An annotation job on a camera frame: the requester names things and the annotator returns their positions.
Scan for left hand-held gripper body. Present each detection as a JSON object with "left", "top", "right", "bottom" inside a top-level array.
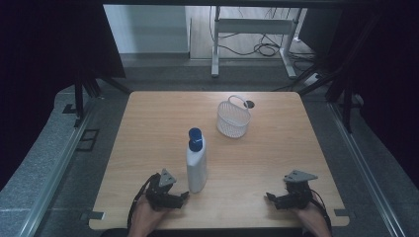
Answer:
[{"left": 145, "top": 168, "right": 181, "bottom": 210}]

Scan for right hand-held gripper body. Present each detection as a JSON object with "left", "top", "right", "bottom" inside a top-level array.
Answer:
[{"left": 276, "top": 169, "right": 319, "bottom": 211}]

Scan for white bottle with blue cap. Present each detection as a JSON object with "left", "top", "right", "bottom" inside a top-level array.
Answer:
[{"left": 185, "top": 127, "right": 209, "bottom": 195}]

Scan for white mesh basket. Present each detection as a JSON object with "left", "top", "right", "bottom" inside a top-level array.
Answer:
[{"left": 215, "top": 95, "right": 252, "bottom": 139}]

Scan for person's left hand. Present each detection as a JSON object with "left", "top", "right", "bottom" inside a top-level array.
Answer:
[{"left": 127, "top": 195, "right": 170, "bottom": 237}]

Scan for person's right hand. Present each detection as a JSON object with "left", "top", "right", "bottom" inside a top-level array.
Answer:
[{"left": 292, "top": 193, "right": 332, "bottom": 237}]

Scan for black tripod stand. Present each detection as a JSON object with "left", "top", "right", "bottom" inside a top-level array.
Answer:
[
  {"left": 271, "top": 13, "right": 383, "bottom": 134},
  {"left": 62, "top": 67, "right": 132, "bottom": 128}
]

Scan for white power strip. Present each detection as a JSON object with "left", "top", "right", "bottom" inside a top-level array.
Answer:
[{"left": 303, "top": 72, "right": 321, "bottom": 87}]

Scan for dark curtain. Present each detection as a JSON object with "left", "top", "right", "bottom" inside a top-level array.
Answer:
[
  {"left": 0, "top": 0, "right": 126, "bottom": 192},
  {"left": 297, "top": 0, "right": 419, "bottom": 191}
]

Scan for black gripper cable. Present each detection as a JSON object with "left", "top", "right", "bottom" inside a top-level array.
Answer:
[
  {"left": 308, "top": 188, "right": 333, "bottom": 231},
  {"left": 127, "top": 173, "right": 160, "bottom": 231}
]

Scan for aluminium rail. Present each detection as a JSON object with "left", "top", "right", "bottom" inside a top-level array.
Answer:
[
  {"left": 18, "top": 98, "right": 97, "bottom": 237},
  {"left": 327, "top": 100, "right": 408, "bottom": 237}
]

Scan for black floor cables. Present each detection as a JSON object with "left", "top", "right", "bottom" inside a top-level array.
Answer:
[{"left": 209, "top": 6, "right": 317, "bottom": 72}]

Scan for white desk frame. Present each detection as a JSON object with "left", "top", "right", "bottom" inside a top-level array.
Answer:
[{"left": 210, "top": 5, "right": 303, "bottom": 80}]

